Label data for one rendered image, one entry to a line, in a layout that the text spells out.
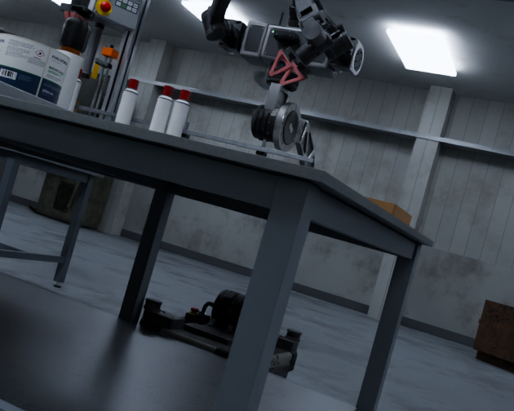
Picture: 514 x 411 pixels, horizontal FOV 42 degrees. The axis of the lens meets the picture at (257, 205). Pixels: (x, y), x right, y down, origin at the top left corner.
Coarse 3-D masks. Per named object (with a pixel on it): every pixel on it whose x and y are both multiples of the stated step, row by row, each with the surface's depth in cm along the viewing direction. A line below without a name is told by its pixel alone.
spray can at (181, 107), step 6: (186, 90) 224; (180, 96) 224; (186, 96) 224; (180, 102) 223; (186, 102) 224; (174, 108) 223; (180, 108) 223; (186, 108) 224; (174, 114) 223; (180, 114) 223; (186, 114) 224; (174, 120) 223; (180, 120) 223; (168, 126) 224; (174, 126) 222; (180, 126) 223; (168, 132) 223; (174, 132) 222; (180, 132) 224
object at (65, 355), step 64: (0, 128) 146; (64, 128) 139; (192, 192) 262; (256, 192) 121; (320, 192) 126; (0, 320) 207; (64, 320) 233; (128, 320) 264; (256, 320) 117; (384, 320) 227; (0, 384) 149; (64, 384) 162; (128, 384) 178; (192, 384) 196; (256, 384) 117
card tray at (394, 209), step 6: (372, 198) 182; (378, 204) 182; (384, 204) 181; (390, 204) 180; (390, 210) 180; (396, 210) 182; (402, 210) 190; (396, 216) 184; (402, 216) 192; (408, 216) 199; (408, 222) 201
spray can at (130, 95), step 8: (136, 80) 231; (128, 88) 231; (136, 88) 232; (128, 96) 230; (136, 96) 232; (120, 104) 231; (128, 104) 230; (120, 112) 230; (128, 112) 230; (120, 120) 230; (128, 120) 231
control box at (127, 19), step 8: (96, 0) 243; (104, 0) 244; (112, 0) 246; (136, 0) 250; (88, 8) 248; (96, 8) 243; (112, 8) 246; (120, 8) 247; (96, 16) 244; (104, 16) 245; (112, 16) 246; (120, 16) 248; (128, 16) 249; (136, 16) 251; (104, 24) 253; (112, 24) 250; (120, 24) 249; (128, 24) 250; (120, 32) 258
